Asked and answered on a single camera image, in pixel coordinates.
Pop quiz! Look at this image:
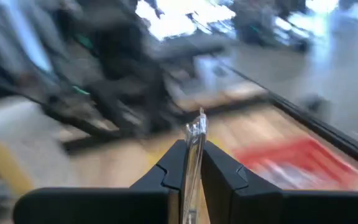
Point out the red plastic basket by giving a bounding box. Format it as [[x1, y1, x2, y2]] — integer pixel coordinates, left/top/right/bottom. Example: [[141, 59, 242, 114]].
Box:
[[232, 136, 358, 191]]

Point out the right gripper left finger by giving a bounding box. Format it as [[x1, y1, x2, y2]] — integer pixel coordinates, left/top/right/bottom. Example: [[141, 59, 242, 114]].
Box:
[[129, 139, 186, 224]]

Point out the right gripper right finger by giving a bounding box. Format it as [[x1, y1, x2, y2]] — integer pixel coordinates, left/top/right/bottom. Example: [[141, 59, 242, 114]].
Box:
[[201, 140, 281, 224]]

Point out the silver nail clipper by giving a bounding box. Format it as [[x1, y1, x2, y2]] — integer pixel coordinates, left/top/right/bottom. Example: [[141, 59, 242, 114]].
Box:
[[181, 107, 208, 224]]

